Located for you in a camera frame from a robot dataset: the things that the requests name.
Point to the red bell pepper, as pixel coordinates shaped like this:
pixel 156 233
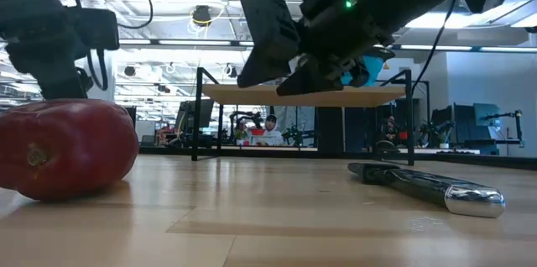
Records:
pixel 71 149

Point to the person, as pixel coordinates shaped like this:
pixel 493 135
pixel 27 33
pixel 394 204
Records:
pixel 390 128
pixel 270 130

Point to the dark background monitor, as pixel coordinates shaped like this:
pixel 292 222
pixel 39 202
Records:
pixel 197 116

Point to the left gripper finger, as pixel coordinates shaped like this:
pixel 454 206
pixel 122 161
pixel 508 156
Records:
pixel 63 86

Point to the black sheathed knife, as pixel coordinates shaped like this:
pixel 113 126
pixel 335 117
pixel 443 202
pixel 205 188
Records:
pixel 423 185

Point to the ceiling light strip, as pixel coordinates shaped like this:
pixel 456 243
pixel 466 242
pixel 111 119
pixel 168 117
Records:
pixel 461 48
pixel 189 43

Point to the black ceiling device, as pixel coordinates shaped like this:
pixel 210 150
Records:
pixel 201 14

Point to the wooden shelf with black legs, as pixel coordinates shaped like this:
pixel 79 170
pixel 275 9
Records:
pixel 293 95

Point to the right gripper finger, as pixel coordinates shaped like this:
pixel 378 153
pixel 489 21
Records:
pixel 312 80
pixel 268 36

